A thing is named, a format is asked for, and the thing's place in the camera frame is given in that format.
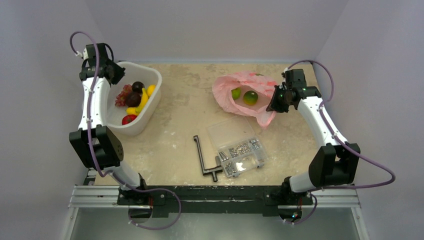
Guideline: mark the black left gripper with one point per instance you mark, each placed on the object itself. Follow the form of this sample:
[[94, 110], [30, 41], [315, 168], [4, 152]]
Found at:
[[120, 73]]

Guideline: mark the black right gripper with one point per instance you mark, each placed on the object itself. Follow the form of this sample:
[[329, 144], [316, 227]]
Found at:
[[275, 101]]

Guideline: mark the dark purple fake fruit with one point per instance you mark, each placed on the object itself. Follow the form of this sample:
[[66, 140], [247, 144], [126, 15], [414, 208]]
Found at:
[[133, 99]]

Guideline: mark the yellow fake banana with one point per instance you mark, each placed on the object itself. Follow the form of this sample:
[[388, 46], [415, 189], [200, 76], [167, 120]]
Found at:
[[143, 102]]

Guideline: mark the pink plastic bag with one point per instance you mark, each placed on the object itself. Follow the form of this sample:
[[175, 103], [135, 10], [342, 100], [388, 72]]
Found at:
[[246, 80]]

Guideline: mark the green wrinkled fake fruit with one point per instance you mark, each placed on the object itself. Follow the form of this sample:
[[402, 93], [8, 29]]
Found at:
[[236, 93]]

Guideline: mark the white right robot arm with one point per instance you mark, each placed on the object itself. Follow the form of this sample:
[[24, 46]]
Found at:
[[334, 164]]

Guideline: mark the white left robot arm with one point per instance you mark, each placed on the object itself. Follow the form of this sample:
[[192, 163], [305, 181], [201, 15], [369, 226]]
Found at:
[[94, 142]]

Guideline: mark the dark brown fake fruit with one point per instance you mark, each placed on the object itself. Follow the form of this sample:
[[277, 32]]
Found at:
[[137, 87]]

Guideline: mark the red fake grape bunch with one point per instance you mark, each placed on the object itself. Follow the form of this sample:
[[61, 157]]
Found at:
[[120, 100]]

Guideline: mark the yellow fake lemon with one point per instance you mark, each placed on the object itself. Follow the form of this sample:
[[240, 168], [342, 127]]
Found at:
[[150, 90]]

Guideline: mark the red fake tomato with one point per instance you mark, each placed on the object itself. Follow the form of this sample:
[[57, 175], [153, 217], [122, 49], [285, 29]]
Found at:
[[128, 119]]

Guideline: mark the white plastic basket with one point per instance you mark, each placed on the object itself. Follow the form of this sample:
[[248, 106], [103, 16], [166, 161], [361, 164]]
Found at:
[[114, 114]]

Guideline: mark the clear plastic screw box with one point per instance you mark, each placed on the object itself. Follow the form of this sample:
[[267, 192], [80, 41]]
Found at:
[[237, 146]]

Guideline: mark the black metal crank tool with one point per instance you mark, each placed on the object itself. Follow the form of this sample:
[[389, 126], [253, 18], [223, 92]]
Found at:
[[214, 171]]

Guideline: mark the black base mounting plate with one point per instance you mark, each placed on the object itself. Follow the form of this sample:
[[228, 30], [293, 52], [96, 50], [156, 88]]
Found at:
[[267, 200]]

